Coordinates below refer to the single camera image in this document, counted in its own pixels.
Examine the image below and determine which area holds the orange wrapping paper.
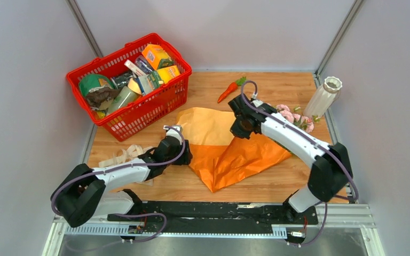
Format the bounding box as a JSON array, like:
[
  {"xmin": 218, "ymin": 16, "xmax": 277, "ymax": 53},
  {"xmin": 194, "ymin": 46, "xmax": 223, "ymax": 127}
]
[{"xmin": 176, "ymin": 107, "xmax": 292, "ymax": 193}]

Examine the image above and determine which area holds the cream ribbon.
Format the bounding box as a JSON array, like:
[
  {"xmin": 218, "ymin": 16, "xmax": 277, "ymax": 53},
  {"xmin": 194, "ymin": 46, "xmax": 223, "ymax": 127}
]
[{"xmin": 98, "ymin": 145, "xmax": 153, "ymax": 188}]

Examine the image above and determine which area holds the pink flower bouquet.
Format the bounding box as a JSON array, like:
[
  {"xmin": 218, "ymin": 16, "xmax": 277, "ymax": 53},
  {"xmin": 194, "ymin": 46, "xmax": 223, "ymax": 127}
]
[{"xmin": 275, "ymin": 104, "xmax": 321, "ymax": 133}]

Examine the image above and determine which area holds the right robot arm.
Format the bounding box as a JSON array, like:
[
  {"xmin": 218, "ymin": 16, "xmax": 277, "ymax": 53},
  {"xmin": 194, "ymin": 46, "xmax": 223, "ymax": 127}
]
[{"xmin": 228, "ymin": 94, "xmax": 353, "ymax": 223}]

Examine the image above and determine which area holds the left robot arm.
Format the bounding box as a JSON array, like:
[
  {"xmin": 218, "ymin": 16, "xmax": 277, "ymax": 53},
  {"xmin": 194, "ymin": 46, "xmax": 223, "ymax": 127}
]
[{"xmin": 50, "ymin": 135, "xmax": 192, "ymax": 227}]

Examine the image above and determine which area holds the white ribbed ceramic vase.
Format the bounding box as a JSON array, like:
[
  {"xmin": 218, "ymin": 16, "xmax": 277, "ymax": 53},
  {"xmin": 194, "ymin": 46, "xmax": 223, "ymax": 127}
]
[{"xmin": 303, "ymin": 76, "xmax": 343, "ymax": 120}]

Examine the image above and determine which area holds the orange toy carrot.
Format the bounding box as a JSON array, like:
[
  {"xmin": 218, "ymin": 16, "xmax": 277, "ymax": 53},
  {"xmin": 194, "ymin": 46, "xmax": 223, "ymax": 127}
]
[{"xmin": 217, "ymin": 76, "xmax": 247, "ymax": 103}]

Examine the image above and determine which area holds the red plastic shopping basket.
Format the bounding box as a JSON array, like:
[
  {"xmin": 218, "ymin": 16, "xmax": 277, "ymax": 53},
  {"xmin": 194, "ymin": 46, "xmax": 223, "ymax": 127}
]
[{"xmin": 66, "ymin": 33, "xmax": 192, "ymax": 141}]

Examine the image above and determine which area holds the green scrub sponge box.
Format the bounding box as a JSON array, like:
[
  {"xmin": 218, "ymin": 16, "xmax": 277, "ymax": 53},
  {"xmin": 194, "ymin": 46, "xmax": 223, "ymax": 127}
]
[{"xmin": 136, "ymin": 71, "xmax": 164, "ymax": 96}]

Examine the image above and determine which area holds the green cylinder bottle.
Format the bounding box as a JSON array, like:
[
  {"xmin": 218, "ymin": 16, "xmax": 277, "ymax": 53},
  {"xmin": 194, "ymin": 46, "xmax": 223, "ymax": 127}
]
[{"xmin": 106, "ymin": 86, "xmax": 140, "ymax": 116}]

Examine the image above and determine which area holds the yellow sponge pack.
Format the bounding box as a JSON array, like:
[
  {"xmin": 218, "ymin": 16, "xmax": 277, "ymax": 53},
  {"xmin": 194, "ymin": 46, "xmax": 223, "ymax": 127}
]
[{"xmin": 156, "ymin": 65, "xmax": 180, "ymax": 84}]

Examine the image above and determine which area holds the dark snack packet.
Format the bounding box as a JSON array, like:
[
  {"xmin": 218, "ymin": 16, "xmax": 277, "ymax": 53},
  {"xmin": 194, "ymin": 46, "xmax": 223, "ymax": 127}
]
[{"xmin": 111, "ymin": 70, "xmax": 135, "ymax": 89}]

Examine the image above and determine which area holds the brown crumpled bag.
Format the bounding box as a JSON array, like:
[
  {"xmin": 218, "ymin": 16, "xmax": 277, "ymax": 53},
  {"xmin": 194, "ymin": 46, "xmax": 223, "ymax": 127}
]
[{"xmin": 84, "ymin": 87, "xmax": 120, "ymax": 110}]

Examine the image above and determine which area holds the orange green box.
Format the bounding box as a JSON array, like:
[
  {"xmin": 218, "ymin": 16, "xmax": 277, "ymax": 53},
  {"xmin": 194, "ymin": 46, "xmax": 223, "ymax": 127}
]
[{"xmin": 142, "ymin": 44, "xmax": 174, "ymax": 70}]

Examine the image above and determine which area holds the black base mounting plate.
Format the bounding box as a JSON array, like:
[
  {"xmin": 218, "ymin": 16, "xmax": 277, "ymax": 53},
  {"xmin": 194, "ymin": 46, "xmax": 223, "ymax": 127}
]
[{"xmin": 106, "ymin": 199, "xmax": 319, "ymax": 235}]

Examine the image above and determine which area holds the white red small box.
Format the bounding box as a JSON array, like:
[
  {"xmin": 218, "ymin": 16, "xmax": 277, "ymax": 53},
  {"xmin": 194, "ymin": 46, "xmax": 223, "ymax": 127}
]
[{"xmin": 124, "ymin": 60, "xmax": 147, "ymax": 77}]

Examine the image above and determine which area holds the green round package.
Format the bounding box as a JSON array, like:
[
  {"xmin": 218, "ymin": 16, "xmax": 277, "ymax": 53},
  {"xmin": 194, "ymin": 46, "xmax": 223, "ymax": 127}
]
[{"xmin": 78, "ymin": 74, "xmax": 116, "ymax": 97}]

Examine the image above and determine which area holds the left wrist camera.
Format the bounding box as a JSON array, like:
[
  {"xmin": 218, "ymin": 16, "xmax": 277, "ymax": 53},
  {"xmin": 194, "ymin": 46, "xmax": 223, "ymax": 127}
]
[{"xmin": 163, "ymin": 125, "xmax": 183, "ymax": 141}]

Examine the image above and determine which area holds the aluminium rail frame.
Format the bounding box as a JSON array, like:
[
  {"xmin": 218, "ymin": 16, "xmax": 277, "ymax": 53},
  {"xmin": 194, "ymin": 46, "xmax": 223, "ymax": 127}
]
[{"xmin": 43, "ymin": 203, "xmax": 385, "ymax": 255}]

